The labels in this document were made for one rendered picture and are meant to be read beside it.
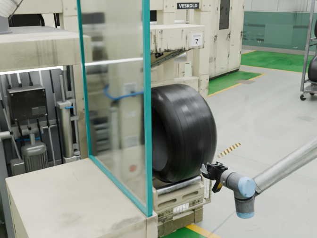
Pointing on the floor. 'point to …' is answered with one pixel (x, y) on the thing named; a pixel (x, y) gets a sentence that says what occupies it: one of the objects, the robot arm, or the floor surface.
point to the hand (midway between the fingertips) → (202, 170)
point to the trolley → (312, 73)
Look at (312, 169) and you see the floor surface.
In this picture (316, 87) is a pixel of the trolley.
